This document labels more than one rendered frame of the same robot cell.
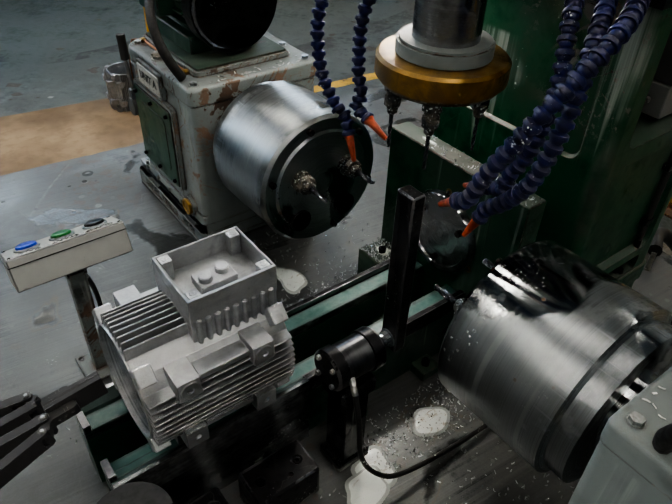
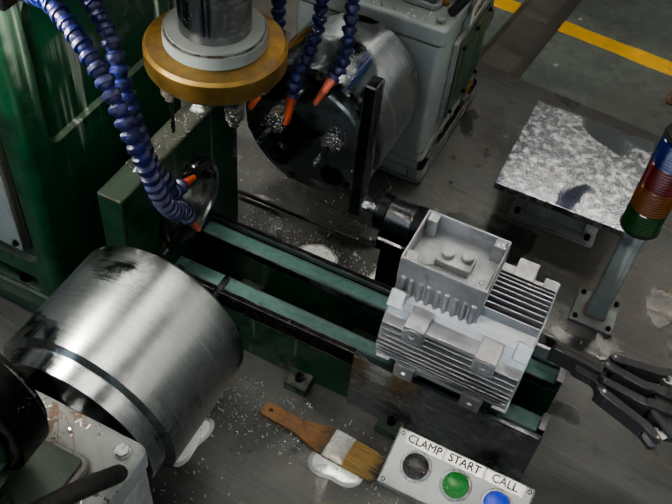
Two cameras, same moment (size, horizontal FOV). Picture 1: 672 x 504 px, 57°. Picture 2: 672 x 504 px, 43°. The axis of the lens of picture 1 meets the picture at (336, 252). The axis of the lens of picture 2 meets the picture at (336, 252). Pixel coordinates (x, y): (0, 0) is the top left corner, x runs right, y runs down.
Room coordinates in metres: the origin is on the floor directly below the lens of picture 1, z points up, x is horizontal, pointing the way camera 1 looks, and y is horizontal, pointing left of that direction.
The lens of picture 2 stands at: (1.11, 0.71, 1.97)
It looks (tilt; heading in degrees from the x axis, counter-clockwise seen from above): 49 degrees down; 239
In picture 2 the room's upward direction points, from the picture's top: 7 degrees clockwise
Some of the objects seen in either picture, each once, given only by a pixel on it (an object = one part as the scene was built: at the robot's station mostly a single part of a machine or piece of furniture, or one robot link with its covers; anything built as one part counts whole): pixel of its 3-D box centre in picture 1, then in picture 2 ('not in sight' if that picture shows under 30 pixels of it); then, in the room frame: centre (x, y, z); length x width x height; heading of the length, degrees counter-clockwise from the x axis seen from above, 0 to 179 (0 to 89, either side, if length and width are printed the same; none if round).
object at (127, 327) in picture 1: (195, 347); (466, 320); (0.57, 0.18, 1.01); 0.20 x 0.19 x 0.19; 128
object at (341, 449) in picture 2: not in sight; (321, 438); (0.78, 0.17, 0.80); 0.21 x 0.05 x 0.01; 126
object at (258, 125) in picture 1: (278, 147); (99, 394); (1.07, 0.12, 1.04); 0.37 x 0.25 x 0.25; 38
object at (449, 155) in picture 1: (461, 239); (159, 207); (0.89, -0.22, 0.97); 0.30 x 0.11 x 0.34; 38
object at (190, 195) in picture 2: (439, 232); (192, 203); (0.85, -0.17, 1.01); 0.15 x 0.02 x 0.15; 38
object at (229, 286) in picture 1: (216, 283); (452, 266); (0.59, 0.15, 1.11); 0.12 x 0.11 x 0.07; 128
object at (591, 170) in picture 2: not in sight; (568, 183); (0.12, -0.11, 0.86); 0.27 x 0.24 x 0.12; 38
